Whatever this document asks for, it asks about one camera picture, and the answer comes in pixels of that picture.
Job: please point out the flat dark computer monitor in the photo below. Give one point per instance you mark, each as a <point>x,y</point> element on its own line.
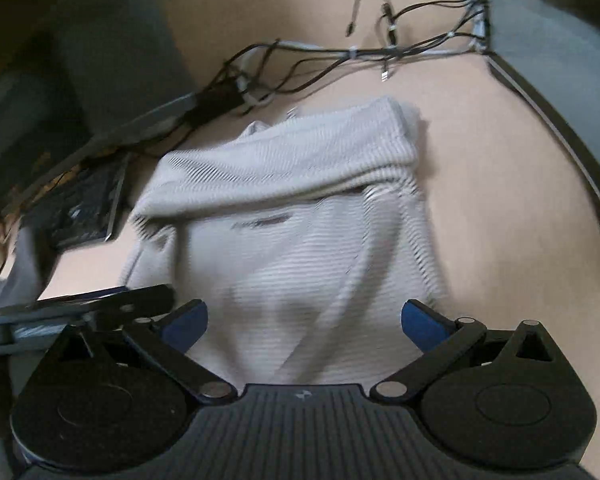
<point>75,75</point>

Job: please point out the black power adapter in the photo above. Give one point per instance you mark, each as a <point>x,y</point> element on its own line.
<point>215,105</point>

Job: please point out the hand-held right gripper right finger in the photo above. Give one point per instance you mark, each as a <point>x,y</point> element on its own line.
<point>422,325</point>

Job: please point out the black keyboard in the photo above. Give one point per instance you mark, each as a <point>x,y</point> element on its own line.
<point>82,207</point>

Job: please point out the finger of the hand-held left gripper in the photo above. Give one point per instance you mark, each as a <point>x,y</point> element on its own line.
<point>130,300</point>

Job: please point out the striped white garment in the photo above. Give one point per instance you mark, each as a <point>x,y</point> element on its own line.
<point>300,240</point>

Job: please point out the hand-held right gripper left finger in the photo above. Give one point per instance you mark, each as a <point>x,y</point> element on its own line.
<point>186,325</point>

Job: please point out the curved dark computer monitor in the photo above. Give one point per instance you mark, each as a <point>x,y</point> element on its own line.
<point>555,50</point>

